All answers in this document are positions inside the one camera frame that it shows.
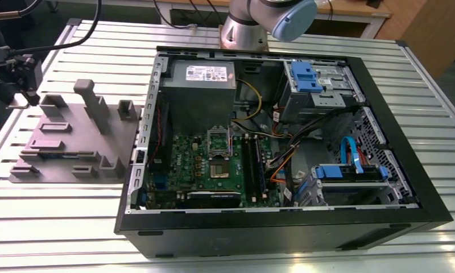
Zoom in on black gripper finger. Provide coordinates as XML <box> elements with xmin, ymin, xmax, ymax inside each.
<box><xmin>24</xmin><ymin>54</ymin><xmax>43</xmax><ymax>107</ymax></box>
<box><xmin>8</xmin><ymin>56</ymin><xmax>27</xmax><ymax>92</ymax></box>

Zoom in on black cable bundle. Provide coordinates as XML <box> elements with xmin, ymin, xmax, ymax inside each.
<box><xmin>273</xmin><ymin>105</ymin><xmax>362</xmax><ymax>166</ymax></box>

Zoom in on black PC case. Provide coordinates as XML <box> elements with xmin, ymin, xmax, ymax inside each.
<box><xmin>114</xmin><ymin>45</ymin><xmax>455</xmax><ymax>259</ymax></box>

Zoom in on black graphics card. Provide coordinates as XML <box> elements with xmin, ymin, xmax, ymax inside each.
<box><xmin>177</xmin><ymin>189</ymin><xmax>243</xmax><ymax>210</ymax></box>

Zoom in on brown wooden cabinet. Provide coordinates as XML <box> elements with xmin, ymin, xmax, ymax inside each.
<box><xmin>376</xmin><ymin>0</ymin><xmax>455</xmax><ymax>79</ymax></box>

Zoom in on grey metal disk bay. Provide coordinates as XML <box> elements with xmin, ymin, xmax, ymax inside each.
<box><xmin>294</xmin><ymin>166</ymin><xmax>418</xmax><ymax>207</ymax></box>

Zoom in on thick black camera cable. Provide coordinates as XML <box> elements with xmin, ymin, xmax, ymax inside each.
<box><xmin>0</xmin><ymin>0</ymin><xmax>103</xmax><ymax>69</ymax></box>

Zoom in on hard disk in blue carrier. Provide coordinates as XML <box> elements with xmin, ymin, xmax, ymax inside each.
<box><xmin>311</xmin><ymin>164</ymin><xmax>390</xmax><ymax>184</ymax></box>

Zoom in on green motherboard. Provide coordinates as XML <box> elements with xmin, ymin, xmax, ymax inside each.
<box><xmin>146</xmin><ymin>133</ymin><xmax>286</xmax><ymax>210</ymax></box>

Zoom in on grey plastic parts rack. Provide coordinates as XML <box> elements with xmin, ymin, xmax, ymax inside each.
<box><xmin>8</xmin><ymin>79</ymin><xmax>143</xmax><ymax>184</ymax></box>

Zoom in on thin grey wire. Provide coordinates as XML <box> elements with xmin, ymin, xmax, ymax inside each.
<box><xmin>231</xmin><ymin>121</ymin><xmax>291</xmax><ymax>139</ymax></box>

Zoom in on thin red disk wire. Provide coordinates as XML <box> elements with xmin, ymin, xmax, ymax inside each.
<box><xmin>356</xmin><ymin>143</ymin><xmax>372</xmax><ymax>167</ymax></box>

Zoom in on green RAM stick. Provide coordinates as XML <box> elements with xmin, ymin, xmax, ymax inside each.
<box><xmin>38</xmin><ymin>152</ymin><xmax>80</xmax><ymax>160</ymax></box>

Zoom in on orange wire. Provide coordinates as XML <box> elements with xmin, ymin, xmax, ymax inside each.
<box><xmin>269</xmin><ymin>152</ymin><xmax>301</xmax><ymax>184</ymax></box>

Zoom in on grey power supply unit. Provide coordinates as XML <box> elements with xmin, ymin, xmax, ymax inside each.
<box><xmin>161</xmin><ymin>60</ymin><xmax>238</xmax><ymax>134</ymax></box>

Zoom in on thin cable metal plug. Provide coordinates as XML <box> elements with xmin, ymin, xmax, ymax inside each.
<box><xmin>154</xmin><ymin>0</ymin><xmax>198</xmax><ymax>30</ymax></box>

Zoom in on CPU socket gold contacts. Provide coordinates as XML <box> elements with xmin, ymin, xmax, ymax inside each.
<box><xmin>209</xmin><ymin>160</ymin><xmax>233</xmax><ymax>181</ymax></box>

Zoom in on yellow wire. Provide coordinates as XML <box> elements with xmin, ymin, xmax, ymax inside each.
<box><xmin>233</xmin><ymin>78</ymin><xmax>265</xmax><ymax>123</ymax></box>

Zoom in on black cable brass end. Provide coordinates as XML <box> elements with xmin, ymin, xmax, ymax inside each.
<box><xmin>0</xmin><ymin>0</ymin><xmax>46</xmax><ymax>21</ymax></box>

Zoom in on grey metal drive cage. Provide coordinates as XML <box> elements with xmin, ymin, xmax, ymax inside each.
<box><xmin>281</xmin><ymin>60</ymin><xmax>368</xmax><ymax>123</ymax></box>

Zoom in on metal socket cover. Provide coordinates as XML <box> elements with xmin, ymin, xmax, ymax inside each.
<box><xmin>207</xmin><ymin>125</ymin><xmax>235</xmax><ymax>160</ymax></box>

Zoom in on blue plastic drive latch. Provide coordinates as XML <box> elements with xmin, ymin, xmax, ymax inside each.
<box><xmin>290</xmin><ymin>61</ymin><xmax>323</xmax><ymax>93</ymax></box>

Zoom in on black RAM stick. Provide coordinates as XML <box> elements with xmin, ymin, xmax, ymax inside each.
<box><xmin>251</xmin><ymin>134</ymin><xmax>270</xmax><ymax>200</ymax></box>

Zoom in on blue flat wire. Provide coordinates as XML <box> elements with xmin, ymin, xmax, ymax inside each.
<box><xmin>341</xmin><ymin>136</ymin><xmax>365</xmax><ymax>174</ymax></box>

